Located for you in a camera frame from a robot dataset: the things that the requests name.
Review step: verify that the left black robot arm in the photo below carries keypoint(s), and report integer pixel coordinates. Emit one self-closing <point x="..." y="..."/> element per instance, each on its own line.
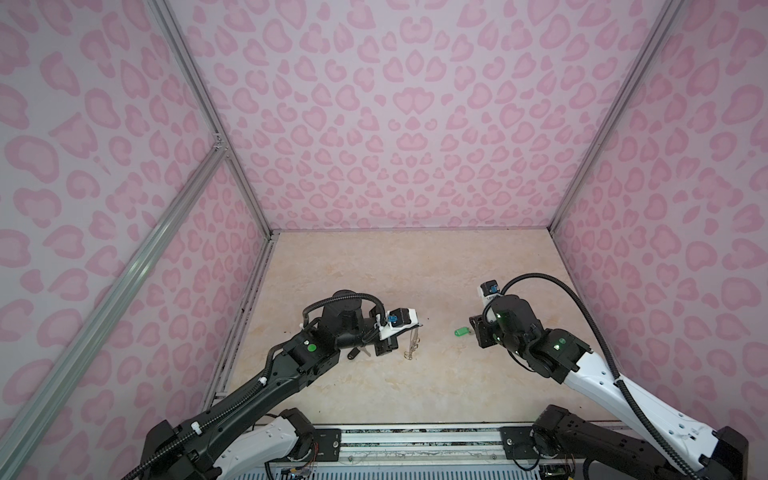
<point x="220" y="442"/>

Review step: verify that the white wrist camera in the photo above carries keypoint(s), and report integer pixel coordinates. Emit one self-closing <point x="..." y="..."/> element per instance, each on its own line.
<point x="396" y="321"/>
<point x="488" y="291"/>

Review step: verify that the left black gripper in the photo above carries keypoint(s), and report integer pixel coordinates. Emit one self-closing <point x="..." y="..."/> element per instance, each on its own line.
<point x="386" y="345"/>

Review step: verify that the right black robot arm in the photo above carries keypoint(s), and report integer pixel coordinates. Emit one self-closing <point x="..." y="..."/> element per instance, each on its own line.
<point x="665" y="443"/>

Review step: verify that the right corner aluminium post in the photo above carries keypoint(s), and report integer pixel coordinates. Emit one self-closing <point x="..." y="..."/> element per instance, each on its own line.
<point x="650" y="50"/>

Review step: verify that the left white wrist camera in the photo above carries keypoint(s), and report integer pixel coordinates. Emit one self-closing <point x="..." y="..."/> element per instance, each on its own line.
<point x="396" y="321"/>

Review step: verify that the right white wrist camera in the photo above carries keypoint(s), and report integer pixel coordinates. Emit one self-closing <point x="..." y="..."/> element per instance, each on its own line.
<point x="488" y="291"/>

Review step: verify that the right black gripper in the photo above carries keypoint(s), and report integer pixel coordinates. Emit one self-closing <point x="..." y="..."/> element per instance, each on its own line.
<point x="481" y="327"/>

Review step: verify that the corner aluminium post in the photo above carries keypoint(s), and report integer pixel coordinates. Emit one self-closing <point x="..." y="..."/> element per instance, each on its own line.
<point x="650" y="50"/>
<point x="168" y="24"/>

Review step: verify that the diagonal aluminium frame bar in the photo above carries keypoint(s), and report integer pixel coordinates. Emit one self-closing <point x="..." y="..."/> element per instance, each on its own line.
<point x="39" y="413"/>

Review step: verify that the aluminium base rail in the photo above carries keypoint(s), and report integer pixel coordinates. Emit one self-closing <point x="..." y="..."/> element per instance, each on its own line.
<point x="429" y="451"/>

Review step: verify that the left corner aluminium post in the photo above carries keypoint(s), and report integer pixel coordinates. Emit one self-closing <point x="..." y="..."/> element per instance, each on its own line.
<point x="168" y="24"/>

